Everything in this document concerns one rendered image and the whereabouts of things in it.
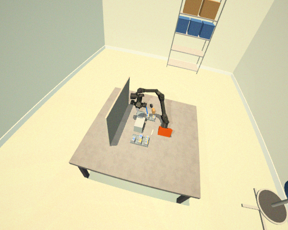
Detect grey flat panel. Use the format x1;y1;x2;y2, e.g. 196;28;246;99
105;76;130;146

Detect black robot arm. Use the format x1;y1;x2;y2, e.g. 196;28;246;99
130;88;169;128

